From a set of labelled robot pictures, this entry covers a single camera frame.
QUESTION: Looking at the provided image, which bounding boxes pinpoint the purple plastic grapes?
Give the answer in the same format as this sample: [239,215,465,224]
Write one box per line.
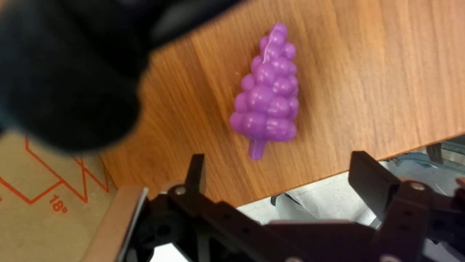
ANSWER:
[229,22,301,161]

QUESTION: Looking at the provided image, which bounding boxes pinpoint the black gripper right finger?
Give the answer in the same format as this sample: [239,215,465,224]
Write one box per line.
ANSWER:
[348,150,438,230]

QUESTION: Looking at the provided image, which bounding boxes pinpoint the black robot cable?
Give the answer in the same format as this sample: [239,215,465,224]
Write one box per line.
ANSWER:
[0,0,245,156]

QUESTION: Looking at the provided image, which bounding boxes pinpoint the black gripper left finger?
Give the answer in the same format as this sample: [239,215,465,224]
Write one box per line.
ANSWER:
[166,153,245,230]

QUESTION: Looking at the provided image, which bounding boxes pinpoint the brown cardboard sheet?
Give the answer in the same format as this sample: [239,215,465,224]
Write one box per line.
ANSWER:
[0,129,118,262]

